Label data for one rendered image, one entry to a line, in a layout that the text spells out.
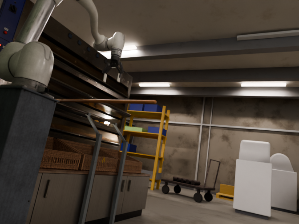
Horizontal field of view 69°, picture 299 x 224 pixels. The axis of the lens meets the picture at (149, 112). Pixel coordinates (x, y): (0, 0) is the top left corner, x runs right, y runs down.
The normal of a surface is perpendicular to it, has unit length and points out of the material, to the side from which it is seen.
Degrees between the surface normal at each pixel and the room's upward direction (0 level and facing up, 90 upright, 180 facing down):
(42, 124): 90
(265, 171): 90
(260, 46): 90
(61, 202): 90
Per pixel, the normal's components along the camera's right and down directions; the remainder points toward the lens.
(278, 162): -0.40, -0.26
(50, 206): 0.87, 0.03
